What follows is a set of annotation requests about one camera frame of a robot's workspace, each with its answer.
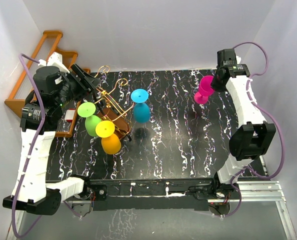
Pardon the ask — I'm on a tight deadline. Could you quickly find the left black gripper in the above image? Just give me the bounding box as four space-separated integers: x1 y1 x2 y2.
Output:
54 64 101 108

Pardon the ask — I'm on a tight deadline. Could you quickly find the green wine glass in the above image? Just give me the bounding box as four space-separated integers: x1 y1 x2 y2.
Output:
77 102 102 137

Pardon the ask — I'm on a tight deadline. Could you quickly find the pink wine glass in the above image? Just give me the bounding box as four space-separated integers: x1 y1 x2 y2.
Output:
194 75 214 104

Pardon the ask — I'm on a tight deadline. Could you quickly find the gold wire wine glass rack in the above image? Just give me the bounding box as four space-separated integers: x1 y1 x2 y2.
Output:
92 78 135 142

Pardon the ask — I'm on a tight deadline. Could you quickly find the blue wine glass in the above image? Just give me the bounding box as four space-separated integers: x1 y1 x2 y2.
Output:
131 88 151 123

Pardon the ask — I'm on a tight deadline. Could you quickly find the orange wine glass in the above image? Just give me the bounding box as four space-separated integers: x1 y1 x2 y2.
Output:
95 120 122 155

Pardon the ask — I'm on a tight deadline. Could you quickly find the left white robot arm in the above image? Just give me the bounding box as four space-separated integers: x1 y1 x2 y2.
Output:
2 53 101 216

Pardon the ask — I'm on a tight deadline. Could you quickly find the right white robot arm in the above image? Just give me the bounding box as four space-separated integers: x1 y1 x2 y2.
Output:
210 48 276 199

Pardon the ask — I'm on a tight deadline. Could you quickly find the orange wooden shelf rack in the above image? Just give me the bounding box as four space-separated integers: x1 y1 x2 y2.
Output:
4 30 91 138

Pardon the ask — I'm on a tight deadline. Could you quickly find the small red white box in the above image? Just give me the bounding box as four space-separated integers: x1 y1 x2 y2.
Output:
64 109 75 122

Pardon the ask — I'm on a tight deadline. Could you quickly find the aluminium frame rail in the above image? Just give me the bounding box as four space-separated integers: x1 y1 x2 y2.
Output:
7 180 297 240

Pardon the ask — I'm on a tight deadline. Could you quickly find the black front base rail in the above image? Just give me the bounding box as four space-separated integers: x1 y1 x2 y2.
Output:
73 178 239 211

